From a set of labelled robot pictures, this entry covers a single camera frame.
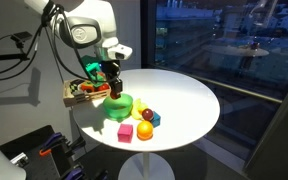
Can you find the black clamp with blue grip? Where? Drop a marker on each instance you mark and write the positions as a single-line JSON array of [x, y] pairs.
[[77, 171]]

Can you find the small red-orange fruit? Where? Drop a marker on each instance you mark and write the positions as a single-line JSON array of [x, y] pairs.
[[114, 95]]

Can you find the dark red plum toy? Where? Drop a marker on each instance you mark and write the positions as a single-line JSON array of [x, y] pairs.
[[147, 114]]

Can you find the wooden tray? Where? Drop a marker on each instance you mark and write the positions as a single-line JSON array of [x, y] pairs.
[[70, 100]]

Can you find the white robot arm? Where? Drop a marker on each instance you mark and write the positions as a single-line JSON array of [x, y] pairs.
[[90, 23]]

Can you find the teal blue block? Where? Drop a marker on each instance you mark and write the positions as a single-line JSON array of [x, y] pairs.
[[156, 119]]

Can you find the round orange fruit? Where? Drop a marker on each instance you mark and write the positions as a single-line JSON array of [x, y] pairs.
[[145, 130]]

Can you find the green cube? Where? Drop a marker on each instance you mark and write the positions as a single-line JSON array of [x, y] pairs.
[[92, 66]]

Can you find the green translucent plastic bowl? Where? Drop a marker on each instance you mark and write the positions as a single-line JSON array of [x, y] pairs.
[[118, 109]]

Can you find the white table pedestal base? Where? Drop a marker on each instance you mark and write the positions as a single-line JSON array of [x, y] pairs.
[[146, 166]]

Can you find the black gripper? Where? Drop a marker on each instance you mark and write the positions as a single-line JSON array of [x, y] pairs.
[[111, 69]]

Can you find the orange handled clamp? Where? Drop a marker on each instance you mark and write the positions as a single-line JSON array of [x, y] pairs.
[[55, 140]]

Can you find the yellow banana toy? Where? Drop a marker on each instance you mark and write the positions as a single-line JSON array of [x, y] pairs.
[[137, 108]]

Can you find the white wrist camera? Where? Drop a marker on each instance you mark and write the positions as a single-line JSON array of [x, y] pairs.
[[119, 52]]

